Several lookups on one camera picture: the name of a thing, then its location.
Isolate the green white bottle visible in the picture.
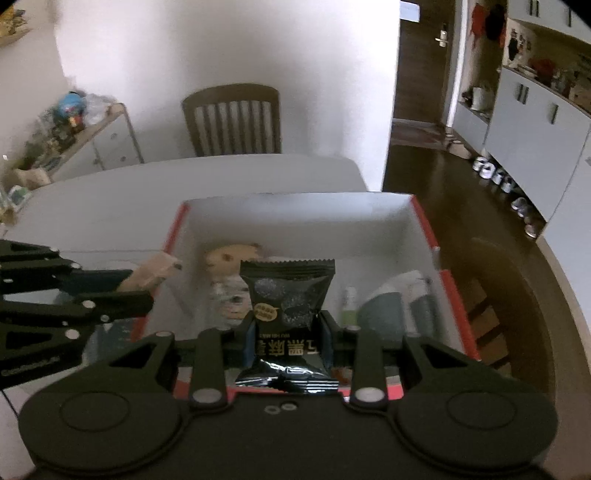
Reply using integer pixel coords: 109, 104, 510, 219
342, 286, 360, 328

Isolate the tan capybara plush toy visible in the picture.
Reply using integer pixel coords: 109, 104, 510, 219
204, 244, 264, 280

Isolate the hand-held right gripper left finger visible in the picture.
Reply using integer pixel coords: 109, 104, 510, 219
111, 318, 257, 409

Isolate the brown door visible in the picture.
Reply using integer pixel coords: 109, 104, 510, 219
390, 0, 455, 125

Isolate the door rug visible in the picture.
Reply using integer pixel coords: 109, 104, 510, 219
390, 120, 451, 148

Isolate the white plastic bag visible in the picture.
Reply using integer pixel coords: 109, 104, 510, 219
85, 95, 116, 125

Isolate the red hanging cloth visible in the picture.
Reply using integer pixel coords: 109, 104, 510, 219
471, 2, 490, 38

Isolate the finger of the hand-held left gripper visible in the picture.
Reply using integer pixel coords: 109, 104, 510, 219
0, 291, 155, 341
0, 239, 136, 292

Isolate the black snack packet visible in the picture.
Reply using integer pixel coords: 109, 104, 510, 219
235, 258, 339, 394

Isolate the brown wooden chair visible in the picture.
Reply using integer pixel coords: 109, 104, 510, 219
466, 237, 559, 398
181, 84, 282, 158

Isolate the grey white tissue pack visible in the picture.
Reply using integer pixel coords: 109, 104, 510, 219
360, 270, 444, 342

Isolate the row of white shoes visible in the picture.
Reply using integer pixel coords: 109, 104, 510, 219
473, 156, 546, 239

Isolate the black hanging cloth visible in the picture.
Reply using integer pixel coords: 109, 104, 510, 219
485, 4, 507, 40

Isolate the white sideboard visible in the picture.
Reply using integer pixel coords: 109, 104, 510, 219
14, 102, 145, 185

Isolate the clear plastic bag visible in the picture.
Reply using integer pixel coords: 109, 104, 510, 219
210, 277, 252, 330

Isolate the cluster of dark bottles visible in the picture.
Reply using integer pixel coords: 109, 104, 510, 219
46, 115, 86, 140

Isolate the small beige box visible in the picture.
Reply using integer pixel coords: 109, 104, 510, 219
117, 251, 183, 294

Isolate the white wall cabinet unit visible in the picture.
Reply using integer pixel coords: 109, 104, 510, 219
450, 0, 591, 259

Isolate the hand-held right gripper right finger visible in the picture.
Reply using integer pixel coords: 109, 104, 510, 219
320, 311, 498, 409

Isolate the red cardboard box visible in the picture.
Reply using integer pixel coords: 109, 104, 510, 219
134, 193, 481, 400

